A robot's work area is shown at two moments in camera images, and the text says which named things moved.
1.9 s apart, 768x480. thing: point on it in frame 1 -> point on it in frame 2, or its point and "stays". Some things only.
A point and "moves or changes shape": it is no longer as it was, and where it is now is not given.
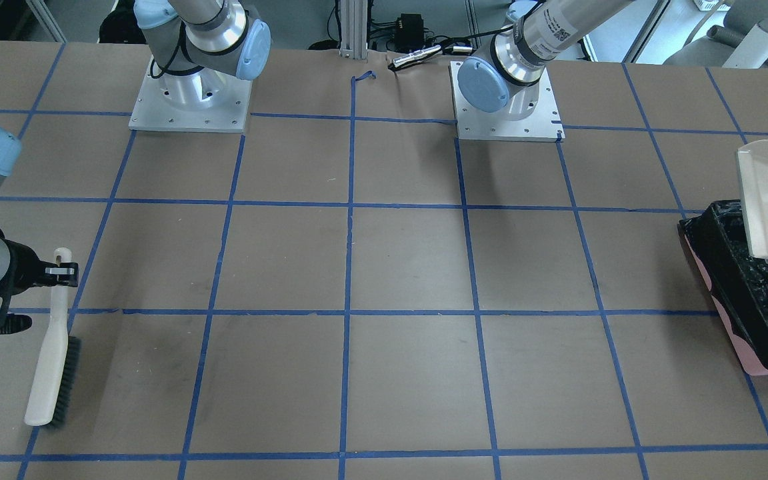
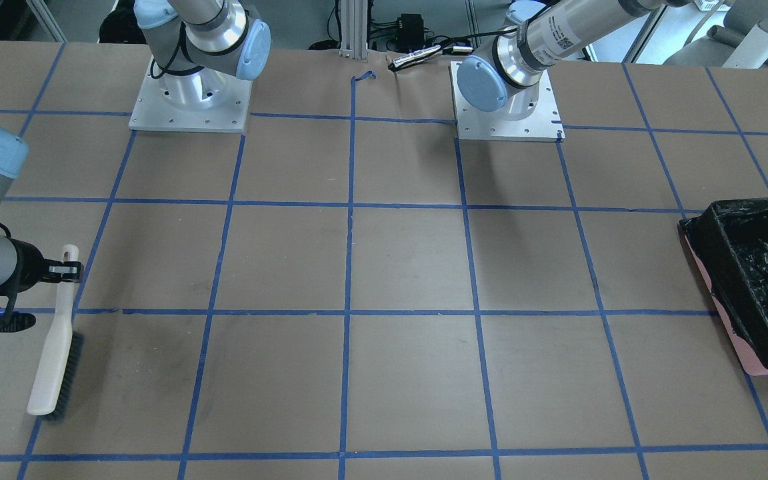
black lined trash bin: [766, 303] stays
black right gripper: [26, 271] stays
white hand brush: [54, 399] moves or changes shape
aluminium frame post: [353, 29] stays
